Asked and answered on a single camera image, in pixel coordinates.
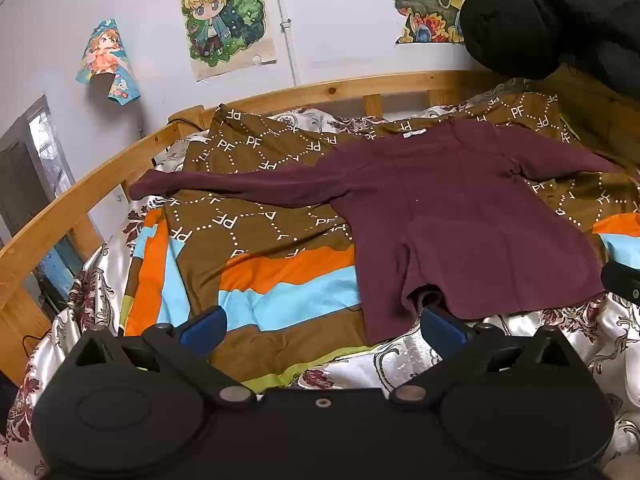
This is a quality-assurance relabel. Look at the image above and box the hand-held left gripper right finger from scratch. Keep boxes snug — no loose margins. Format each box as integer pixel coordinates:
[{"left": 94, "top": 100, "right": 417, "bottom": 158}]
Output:
[{"left": 389, "top": 305, "right": 577, "bottom": 406}]

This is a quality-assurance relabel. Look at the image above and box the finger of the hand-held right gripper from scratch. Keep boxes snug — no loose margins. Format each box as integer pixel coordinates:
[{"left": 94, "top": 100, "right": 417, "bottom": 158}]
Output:
[{"left": 600, "top": 259, "right": 640, "bottom": 307}]

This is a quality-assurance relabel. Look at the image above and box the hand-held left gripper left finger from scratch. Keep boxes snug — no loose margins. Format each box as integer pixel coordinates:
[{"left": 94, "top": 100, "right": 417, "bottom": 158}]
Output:
[{"left": 65, "top": 305, "right": 257, "bottom": 407}]

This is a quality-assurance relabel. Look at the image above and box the maroon long-sleeve sweater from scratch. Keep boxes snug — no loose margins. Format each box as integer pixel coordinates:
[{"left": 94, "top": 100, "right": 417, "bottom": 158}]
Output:
[{"left": 129, "top": 119, "right": 621, "bottom": 346}]

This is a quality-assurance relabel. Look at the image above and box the white floral satin bedsheet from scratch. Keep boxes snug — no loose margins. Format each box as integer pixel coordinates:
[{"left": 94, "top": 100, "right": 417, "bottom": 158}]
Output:
[{"left": 0, "top": 105, "right": 640, "bottom": 480}]

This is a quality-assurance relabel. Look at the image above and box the brown patterned striped blanket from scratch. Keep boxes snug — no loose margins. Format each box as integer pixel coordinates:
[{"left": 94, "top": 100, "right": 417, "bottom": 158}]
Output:
[{"left": 120, "top": 77, "right": 640, "bottom": 396}]

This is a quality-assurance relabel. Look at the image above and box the blue wooden furniture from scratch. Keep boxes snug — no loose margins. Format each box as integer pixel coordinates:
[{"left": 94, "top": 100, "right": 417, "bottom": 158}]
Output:
[{"left": 39, "top": 242, "right": 85, "bottom": 303}]

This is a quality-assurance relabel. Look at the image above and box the black padded jacket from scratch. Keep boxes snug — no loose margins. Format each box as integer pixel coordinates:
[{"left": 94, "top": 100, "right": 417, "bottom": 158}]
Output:
[{"left": 460, "top": 0, "right": 640, "bottom": 82}]

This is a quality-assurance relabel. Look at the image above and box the black cable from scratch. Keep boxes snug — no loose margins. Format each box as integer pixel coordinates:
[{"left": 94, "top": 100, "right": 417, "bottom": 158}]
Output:
[{"left": 165, "top": 117, "right": 207, "bottom": 134}]

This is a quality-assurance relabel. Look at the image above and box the grey window frame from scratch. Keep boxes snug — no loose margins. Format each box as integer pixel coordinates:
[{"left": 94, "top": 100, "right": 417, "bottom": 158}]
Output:
[{"left": 0, "top": 95, "right": 77, "bottom": 243}]

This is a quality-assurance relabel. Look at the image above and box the wooden bed frame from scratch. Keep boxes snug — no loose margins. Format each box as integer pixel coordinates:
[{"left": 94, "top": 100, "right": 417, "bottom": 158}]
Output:
[{"left": 0, "top": 70, "right": 501, "bottom": 386}]

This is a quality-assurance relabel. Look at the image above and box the curled orange-haired cartoon wall poster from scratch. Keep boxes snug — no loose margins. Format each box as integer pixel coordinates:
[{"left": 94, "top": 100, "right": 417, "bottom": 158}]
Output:
[{"left": 76, "top": 19, "right": 142, "bottom": 107}]

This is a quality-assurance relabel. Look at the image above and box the white wall cable conduit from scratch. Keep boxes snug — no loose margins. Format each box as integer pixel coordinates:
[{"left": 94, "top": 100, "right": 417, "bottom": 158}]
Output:
[{"left": 270, "top": 0, "right": 301, "bottom": 87}]

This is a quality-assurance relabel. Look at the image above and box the blond cartoon character wall poster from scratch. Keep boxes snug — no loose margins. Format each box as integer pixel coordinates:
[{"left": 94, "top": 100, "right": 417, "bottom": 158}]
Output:
[{"left": 180, "top": 0, "right": 277, "bottom": 82}]

